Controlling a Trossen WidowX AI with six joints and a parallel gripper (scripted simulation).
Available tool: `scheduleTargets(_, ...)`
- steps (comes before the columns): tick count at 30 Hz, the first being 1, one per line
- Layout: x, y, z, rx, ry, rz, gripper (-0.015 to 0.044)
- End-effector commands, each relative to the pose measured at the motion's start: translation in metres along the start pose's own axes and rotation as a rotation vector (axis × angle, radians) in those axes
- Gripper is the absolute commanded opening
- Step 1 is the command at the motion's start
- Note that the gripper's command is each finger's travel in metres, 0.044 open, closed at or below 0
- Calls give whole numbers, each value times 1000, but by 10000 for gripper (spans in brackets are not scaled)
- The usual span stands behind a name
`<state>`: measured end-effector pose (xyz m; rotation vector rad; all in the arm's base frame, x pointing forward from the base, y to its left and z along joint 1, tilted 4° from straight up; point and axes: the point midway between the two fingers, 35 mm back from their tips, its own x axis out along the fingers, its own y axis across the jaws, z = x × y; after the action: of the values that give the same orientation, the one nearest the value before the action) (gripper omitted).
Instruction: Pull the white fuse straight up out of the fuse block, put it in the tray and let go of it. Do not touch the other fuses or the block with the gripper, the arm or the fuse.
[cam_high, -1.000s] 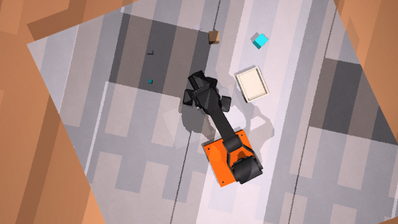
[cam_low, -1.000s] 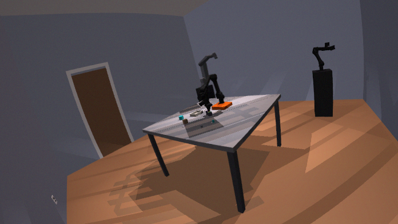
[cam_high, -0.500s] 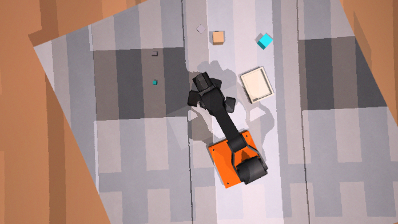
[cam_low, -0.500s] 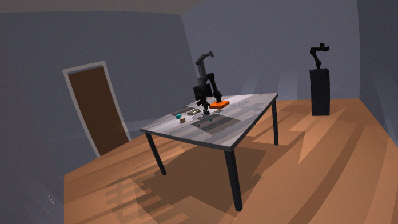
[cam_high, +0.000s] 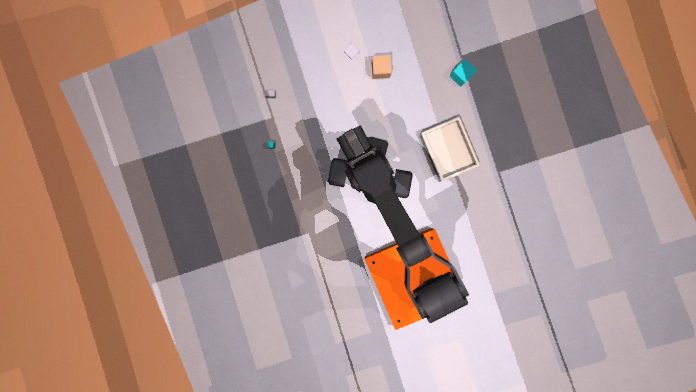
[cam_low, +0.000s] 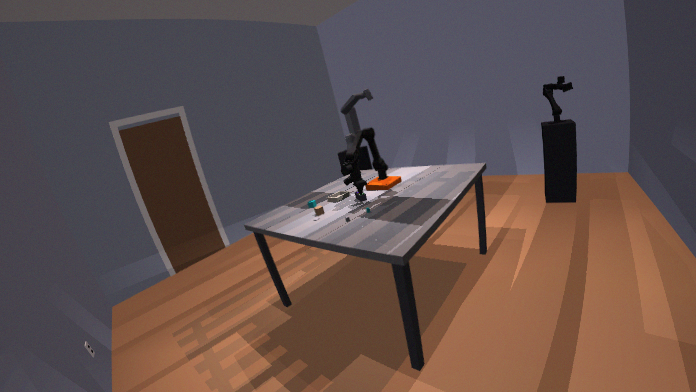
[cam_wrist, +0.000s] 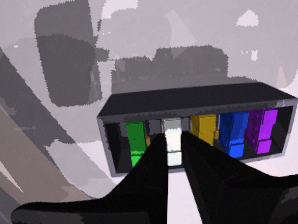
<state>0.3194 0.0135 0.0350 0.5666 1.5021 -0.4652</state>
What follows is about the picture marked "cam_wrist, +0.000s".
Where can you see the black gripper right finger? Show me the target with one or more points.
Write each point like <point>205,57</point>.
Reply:
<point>228,191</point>

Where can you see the yellow fuse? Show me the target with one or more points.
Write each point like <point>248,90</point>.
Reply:
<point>204,126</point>

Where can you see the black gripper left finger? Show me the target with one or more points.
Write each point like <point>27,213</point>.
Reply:
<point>141,198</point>

